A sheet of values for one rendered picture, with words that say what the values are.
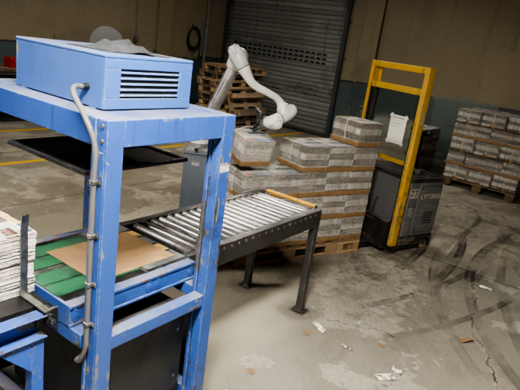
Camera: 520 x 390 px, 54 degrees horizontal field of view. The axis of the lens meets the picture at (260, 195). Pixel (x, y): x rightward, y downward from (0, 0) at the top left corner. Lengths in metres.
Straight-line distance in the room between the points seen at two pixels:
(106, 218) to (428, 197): 4.14
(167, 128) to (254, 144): 2.19
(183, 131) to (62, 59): 0.54
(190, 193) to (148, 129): 2.19
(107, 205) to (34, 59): 0.76
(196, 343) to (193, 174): 1.74
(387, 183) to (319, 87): 6.58
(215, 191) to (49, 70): 0.83
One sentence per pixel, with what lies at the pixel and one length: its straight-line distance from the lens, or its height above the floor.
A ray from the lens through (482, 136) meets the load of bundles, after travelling 8.92.
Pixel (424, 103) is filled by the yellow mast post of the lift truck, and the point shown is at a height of 1.53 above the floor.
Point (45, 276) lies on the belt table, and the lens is 2.37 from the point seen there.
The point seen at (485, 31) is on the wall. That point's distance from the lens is 10.64.
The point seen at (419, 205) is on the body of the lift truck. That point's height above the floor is 0.50.
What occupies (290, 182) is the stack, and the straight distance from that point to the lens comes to 4.42.
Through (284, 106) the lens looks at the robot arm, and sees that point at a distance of 4.01.
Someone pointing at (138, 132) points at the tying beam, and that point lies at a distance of 1.87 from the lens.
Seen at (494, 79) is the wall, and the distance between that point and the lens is 10.53.
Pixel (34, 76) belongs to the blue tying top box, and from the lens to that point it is 2.35.
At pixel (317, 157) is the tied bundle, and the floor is 0.97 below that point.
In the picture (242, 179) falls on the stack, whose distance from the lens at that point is 4.18.
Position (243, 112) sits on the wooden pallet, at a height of 0.43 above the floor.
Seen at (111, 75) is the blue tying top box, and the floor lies 1.68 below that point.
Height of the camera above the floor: 1.87
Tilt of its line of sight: 17 degrees down
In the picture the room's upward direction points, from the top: 8 degrees clockwise
